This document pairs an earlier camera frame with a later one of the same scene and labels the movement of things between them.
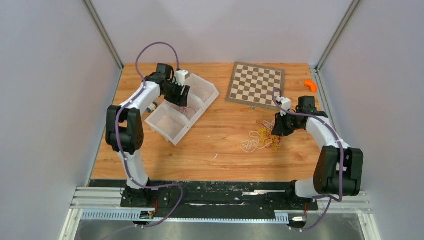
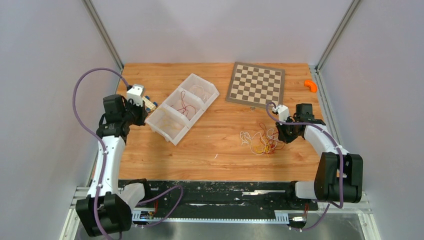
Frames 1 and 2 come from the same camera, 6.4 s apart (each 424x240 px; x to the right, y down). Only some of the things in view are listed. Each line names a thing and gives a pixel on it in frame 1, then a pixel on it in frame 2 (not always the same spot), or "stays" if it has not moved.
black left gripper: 180,100 to 142,113
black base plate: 217,199 stays
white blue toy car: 152,107 stays
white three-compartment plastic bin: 171,121 stays
